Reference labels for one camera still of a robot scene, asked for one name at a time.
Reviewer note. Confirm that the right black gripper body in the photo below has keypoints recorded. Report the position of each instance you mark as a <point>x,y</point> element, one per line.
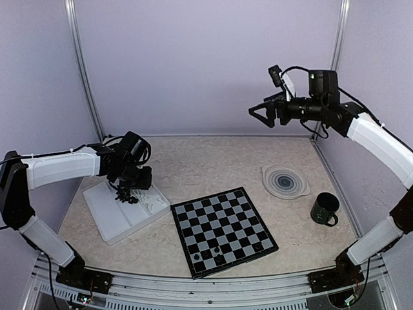
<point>281,101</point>

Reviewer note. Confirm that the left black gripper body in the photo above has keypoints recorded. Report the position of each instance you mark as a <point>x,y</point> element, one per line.
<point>131,179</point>

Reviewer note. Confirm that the white plastic tray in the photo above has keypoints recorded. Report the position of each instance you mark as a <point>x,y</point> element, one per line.
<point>116,220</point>

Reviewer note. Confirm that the black white chessboard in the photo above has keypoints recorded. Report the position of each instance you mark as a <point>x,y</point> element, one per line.
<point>228,220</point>

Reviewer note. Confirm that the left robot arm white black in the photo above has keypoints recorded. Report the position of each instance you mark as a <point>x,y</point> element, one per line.
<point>121,160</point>

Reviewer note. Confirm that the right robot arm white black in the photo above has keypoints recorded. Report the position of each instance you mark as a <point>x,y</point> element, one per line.
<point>352,120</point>

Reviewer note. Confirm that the pile of white chess pieces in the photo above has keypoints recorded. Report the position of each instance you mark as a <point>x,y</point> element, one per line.
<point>150,199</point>

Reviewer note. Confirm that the pile of black chess pieces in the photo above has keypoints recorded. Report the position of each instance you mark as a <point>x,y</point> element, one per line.
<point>124,196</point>

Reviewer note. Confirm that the grey spiral collapsible bowl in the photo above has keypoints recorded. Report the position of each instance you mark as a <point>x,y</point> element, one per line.
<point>285,182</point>

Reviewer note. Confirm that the dark green mug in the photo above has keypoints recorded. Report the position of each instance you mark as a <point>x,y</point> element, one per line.
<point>324,209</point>

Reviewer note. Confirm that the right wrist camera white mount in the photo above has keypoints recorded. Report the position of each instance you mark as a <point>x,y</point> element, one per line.
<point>283,81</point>

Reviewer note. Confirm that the aluminium front frame rail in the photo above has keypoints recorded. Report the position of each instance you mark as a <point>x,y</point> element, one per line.
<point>138,291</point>

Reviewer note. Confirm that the right aluminium corner post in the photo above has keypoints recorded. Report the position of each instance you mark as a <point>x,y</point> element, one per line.
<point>340,34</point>

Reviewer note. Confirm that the aluminium corner post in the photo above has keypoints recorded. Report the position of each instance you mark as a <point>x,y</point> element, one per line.
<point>340,34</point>
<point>70,7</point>

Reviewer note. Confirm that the left aluminium corner post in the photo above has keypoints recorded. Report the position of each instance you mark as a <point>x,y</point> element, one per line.
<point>70,7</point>

